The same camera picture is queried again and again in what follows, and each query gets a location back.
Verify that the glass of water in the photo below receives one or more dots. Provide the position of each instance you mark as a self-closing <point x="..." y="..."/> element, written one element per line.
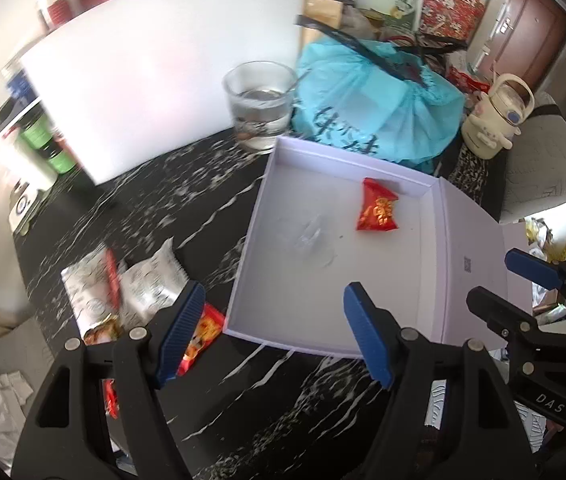
<point x="260" y="110"/>

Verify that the white dial device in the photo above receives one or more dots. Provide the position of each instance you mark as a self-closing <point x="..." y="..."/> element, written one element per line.
<point x="23" y="205"/>

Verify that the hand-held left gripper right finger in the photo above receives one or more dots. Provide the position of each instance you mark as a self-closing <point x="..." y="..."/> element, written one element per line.
<point x="368" y="335"/>

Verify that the green bottle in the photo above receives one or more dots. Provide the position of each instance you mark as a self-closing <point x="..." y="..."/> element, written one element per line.
<point x="38" y="132"/>
<point x="60" y="159"/>

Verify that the lavender cardboard box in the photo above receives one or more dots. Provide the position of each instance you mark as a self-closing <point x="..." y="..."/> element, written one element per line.
<point x="313" y="300"/>

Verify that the red printed carton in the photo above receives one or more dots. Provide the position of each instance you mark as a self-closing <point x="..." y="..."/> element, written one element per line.
<point x="450" y="5"/>

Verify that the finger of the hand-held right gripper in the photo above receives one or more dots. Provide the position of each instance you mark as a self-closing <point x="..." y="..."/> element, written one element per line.
<point x="533" y="267"/>
<point x="493" y="307"/>

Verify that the grey chair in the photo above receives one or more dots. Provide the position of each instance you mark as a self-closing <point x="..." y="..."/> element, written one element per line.
<point x="543" y="170"/>

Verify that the clear plastic wrapper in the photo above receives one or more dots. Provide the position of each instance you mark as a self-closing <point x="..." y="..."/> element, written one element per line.
<point x="313" y="237"/>

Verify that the brown door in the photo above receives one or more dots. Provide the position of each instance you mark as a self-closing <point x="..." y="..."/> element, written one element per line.
<point x="528" y="20"/>

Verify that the white foam board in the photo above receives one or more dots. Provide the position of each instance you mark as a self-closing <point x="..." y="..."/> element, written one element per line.
<point x="163" y="75"/>

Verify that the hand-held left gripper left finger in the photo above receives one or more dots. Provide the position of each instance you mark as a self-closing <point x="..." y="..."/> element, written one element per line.
<point x="183" y="335"/>

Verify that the gold foil wrapper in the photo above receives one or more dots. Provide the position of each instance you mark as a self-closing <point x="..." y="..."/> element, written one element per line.
<point x="538" y="232"/>

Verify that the red stick packet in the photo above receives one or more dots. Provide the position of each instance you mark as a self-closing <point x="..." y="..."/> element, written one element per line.
<point x="112" y="280"/>

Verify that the cream kettle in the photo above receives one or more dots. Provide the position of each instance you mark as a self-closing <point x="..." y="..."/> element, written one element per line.
<point x="488" y="130"/>

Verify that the red candy packet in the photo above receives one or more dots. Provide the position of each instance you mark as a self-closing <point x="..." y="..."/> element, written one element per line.
<point x="377" y="207"/>

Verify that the red orange snack packet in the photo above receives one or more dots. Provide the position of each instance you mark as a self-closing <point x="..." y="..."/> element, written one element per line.
<point x="205" y="332"/>

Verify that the brown gold snack packet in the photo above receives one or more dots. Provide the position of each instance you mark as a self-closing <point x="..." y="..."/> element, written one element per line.
<point x="105" y="331"/>

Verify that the red plastic packet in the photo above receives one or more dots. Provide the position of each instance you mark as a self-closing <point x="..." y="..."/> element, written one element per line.
<point x="468" y="80"/>

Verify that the white patterned snack packet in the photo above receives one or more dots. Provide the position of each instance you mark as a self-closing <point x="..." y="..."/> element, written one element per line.
<point x="150" y="285"/>
<point x="85" y="295"/>

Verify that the small red candy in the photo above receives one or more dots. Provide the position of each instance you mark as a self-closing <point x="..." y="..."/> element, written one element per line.
<point x="109" y="400"/>

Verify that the blue container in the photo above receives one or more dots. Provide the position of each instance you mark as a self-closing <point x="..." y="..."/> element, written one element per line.
<point x="20" y="85"/>

